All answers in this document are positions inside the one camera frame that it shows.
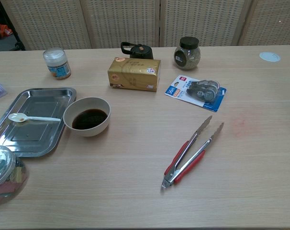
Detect white round desk grommet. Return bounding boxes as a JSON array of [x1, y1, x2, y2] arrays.
[[259, 51, 281, 62]]

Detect clear tub of colourful clips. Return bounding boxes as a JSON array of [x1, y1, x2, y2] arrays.
[[0, 145, 30, 207]]

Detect correction tape blister pack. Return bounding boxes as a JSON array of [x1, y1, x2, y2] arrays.
[[164, 74, 227, 113]]

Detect black teapot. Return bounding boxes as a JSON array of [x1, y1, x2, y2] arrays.
[[120, 41, 154, 60]]

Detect clear jar white lid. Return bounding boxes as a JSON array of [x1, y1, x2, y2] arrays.
[[43, 47, 72, 81]]

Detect orange black bag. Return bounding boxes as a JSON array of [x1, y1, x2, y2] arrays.
[[0, 16, 13, 43]]

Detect white plastic spoon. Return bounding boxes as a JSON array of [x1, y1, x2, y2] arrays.
[[8, 113, 61, 124]]

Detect gold tissue pack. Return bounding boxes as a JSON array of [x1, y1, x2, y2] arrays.
[[107, 57, 162, 92]]

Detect stainless steel tray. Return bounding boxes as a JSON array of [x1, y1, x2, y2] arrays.
[[0, 87, 78, 158]]

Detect glass herb jar black lid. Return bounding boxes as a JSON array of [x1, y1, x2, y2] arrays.
[[174, 36, 201, 71]]

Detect wooden woven folding screen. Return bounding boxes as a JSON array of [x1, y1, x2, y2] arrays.
[[0, 0, 290, 51]]

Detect black tripod stand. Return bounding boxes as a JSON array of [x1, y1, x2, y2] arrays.
[[1, 0, 26, 51]]

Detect white bowl of dark sauce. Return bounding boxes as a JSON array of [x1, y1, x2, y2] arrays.
[[63, 96, 111, 138]]

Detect red handled metal tongs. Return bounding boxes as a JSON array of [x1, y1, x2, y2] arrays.
[[161, 115, 225, 191]]

